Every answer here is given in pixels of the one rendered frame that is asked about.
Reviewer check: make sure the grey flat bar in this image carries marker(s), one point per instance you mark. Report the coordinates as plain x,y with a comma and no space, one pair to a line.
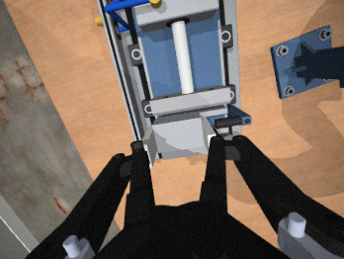
213,111
221,130

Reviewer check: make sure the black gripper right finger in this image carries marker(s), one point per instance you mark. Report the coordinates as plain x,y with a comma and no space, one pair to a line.
306,229

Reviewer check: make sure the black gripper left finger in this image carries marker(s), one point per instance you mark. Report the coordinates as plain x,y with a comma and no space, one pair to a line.
82,233

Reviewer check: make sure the grey metal block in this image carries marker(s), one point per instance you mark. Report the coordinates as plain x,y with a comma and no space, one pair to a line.
178,132

